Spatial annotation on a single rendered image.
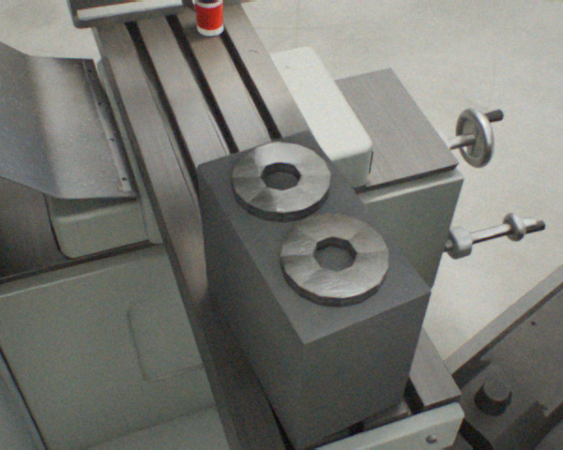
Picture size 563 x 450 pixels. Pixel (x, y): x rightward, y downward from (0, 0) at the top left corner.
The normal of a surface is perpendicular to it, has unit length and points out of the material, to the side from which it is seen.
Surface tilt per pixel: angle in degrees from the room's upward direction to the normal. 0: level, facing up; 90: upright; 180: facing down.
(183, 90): 0
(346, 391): 90
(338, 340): 90
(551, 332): 0
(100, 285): 90
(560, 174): 0
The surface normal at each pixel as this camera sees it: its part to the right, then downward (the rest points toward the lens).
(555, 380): 0.02, -0.66
